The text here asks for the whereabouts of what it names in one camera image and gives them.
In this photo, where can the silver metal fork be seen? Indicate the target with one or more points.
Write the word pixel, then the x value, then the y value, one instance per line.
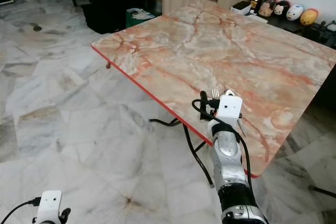
pixel 215 94

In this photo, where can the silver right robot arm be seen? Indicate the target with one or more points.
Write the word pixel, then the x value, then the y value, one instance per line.
pixel 227 153

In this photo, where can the small white black box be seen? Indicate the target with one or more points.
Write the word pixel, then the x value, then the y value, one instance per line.
pixel 241 6

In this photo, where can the green box with white contents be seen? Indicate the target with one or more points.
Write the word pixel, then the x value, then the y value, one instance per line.
pixel 139 18

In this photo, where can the red lid clear jar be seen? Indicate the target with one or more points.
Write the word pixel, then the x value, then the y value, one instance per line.
pixel 269 4

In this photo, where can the black white panda figure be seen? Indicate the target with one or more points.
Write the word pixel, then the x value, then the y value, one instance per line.
pixel 282 9

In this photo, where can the white round toy figure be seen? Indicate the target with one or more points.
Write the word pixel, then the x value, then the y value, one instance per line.
pixel 295 12

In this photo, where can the black low shelf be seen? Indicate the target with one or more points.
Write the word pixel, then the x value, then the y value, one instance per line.
pixel 315 35

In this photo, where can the black furniture piece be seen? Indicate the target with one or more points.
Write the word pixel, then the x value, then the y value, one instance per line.
pixel 110 3

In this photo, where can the yellow orange toy figure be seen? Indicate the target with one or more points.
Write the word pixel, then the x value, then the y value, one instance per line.
pixel 309 17

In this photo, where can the small dark floor object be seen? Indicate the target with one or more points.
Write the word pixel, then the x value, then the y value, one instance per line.
pixel 37 27

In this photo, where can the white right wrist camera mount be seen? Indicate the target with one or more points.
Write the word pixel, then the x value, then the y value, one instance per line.
pixel 230 107

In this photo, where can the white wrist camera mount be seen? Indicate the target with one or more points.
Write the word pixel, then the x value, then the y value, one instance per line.
pixel 50 205
pixel 230 107

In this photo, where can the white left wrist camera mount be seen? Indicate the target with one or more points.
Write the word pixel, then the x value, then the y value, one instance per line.
pixel 50 205

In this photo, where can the black metal table leg frame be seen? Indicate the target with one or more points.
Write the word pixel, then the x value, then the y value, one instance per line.
pixel 185 135

